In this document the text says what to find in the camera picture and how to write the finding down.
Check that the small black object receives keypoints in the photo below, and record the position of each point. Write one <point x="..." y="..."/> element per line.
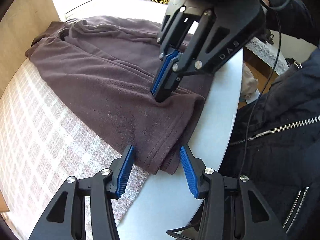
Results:
<point x="267" y="36"/>

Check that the large light wooden board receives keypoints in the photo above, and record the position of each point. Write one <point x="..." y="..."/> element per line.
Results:
<point x="25" y="17"/>

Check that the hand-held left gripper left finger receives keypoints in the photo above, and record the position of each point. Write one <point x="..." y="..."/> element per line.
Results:
<point x="125" y="172"/>

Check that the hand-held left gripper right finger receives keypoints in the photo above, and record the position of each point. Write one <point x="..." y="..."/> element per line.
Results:
<point x="190" y="173"/>

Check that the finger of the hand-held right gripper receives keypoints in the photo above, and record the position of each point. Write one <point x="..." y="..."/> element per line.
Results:
<point x="165" y="75"/>
<point x="225" y="37"/>

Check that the person's right forearm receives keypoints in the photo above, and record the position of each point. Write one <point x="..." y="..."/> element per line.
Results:
<point x="295" y="17"/>

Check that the brown fleece sweater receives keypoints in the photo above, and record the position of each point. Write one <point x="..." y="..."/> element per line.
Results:
<point x="105" y="80"/>

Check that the person's black zipper jacket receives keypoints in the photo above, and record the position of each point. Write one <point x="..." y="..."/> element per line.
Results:
<point x="275" y="142"/>

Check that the white lace cloth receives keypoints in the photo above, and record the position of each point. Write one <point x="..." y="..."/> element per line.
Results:
<point x="265" y="52"/>

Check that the beige crumpled cloth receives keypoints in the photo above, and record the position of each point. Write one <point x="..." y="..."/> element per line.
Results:
<point x="250" y="82"/>

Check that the pink plaid cloth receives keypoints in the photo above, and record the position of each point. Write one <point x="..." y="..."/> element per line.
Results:
<point x="45" y="142"/>

